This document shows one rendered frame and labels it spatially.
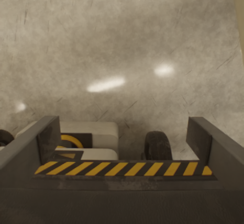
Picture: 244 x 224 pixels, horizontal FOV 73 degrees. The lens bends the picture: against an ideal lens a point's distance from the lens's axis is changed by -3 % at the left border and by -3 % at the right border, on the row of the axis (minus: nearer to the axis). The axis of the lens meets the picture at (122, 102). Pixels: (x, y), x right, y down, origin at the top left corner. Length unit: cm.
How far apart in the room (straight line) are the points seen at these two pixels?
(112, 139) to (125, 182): 19
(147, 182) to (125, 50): 38
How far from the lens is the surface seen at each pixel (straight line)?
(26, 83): 60
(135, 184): 26
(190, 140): 17
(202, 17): 58
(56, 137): 16
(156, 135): 47
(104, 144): 44
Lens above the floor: 52
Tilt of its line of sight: 75 degrees down
